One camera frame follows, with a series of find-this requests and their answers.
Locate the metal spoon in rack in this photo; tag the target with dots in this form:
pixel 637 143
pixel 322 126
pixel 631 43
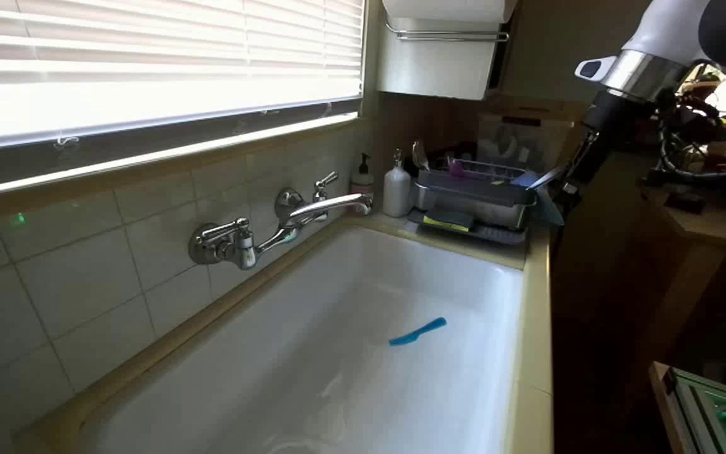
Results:
pixel 420 155

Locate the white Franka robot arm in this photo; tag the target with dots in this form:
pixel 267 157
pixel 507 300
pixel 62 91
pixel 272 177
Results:
pixel 674 26

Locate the dark drain tray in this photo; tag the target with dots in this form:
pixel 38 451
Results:
pixel 464 235

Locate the small black table item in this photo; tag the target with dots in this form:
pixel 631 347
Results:
pixel 685 200

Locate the metal rack with green light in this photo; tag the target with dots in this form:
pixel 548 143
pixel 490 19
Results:
pixel 712 416

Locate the small dark pump bottle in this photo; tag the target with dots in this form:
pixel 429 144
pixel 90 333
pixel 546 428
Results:
pixel 365 177

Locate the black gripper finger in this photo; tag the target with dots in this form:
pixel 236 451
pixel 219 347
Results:
pixel 569 200

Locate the blue toothbrush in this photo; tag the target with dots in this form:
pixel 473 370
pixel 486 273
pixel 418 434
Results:
pixel 418 331

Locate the wooden side table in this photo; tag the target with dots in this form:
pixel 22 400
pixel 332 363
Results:
pixel 717 224

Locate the blue grey cloth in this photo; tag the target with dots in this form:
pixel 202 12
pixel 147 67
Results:
pixel 548 205

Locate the white window blinds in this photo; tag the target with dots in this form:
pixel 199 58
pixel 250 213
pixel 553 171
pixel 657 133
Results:
pixel 162 58

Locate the white ceramic sink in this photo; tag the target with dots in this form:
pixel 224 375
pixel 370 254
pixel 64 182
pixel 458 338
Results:
pixel 365 353

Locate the grey dish rack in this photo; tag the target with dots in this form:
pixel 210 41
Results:
pixel 473 198

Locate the chrome wall faucet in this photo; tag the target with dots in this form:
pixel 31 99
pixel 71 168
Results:
pixel 245 241

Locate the white paper towel dispenser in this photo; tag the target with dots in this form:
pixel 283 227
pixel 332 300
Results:
pixel 443 52

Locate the white soap bottle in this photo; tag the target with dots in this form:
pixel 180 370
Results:
pixel 398 189

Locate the yellow sponge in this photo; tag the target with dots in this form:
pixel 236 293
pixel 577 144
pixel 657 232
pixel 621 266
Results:
pixel 444 225

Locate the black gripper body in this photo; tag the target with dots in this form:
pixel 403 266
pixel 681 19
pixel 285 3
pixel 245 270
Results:
pixel 604 126

